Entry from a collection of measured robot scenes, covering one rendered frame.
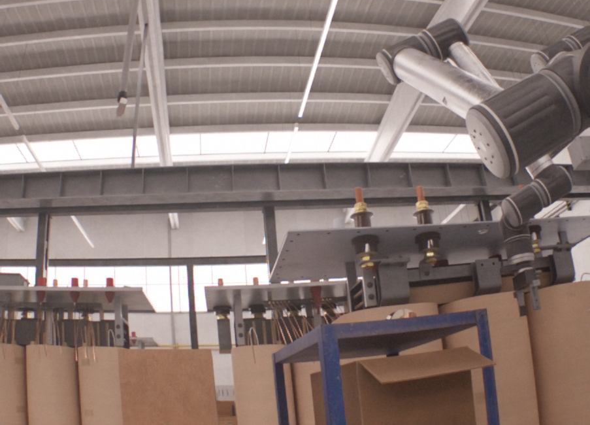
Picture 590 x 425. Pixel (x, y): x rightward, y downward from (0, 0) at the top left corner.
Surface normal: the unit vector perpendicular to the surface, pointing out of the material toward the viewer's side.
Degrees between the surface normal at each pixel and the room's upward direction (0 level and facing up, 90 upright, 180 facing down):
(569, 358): 90
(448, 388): 90
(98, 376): 90
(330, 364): 90
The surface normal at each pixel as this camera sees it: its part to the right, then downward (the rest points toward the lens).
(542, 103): -0.15, -0.22
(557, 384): -0.54, -0.25
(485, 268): 0.17, -0.37
